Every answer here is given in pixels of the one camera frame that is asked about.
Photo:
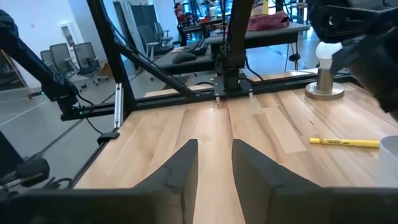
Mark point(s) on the white plastic bin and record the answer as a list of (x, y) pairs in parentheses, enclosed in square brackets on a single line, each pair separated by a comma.
[(388, 161)]

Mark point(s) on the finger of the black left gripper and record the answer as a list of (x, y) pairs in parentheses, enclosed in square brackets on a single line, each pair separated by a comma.
[(348, 56), (348, 21)]

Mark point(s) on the person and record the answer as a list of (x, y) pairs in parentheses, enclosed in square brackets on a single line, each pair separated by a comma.
[(179, 18)]

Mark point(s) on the black keyboard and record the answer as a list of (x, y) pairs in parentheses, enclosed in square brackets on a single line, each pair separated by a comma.
[(194, 46)]

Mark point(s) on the yellow highlighter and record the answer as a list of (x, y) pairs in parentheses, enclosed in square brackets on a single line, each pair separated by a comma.
[(345, 142)]

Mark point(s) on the yellow bottle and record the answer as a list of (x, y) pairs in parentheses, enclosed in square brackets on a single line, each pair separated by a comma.
[(260, 7)]

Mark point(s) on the silver bracket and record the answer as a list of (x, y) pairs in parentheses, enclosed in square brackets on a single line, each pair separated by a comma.
[(118, 105)]

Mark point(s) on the black frame foot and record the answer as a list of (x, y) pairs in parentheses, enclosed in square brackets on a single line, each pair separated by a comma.
[(108, 137)]

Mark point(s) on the red cloth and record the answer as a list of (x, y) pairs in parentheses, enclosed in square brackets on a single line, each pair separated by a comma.
[(267, 21)]

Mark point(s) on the bulb lamp with brass base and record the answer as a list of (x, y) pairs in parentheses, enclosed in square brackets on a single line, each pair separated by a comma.
[(325, 77)]

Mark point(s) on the black aluminium table frame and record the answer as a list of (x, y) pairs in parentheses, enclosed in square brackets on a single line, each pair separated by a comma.
[(110, 56)]

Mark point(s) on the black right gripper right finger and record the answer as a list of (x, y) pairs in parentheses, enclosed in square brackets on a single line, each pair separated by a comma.
[(273, 199)]

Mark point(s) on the grey mesh office chair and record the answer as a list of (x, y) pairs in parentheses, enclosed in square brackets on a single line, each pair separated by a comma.
[(88, 59), (60, 59)]

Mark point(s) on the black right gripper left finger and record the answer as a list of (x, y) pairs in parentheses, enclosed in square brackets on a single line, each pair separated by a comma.
[(161, 199)]

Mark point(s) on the black computer mouse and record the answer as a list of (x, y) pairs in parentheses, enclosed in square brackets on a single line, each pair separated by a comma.
[(184, 57)]

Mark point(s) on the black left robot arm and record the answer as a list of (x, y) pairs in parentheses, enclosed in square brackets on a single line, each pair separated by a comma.
[(233, 46)]

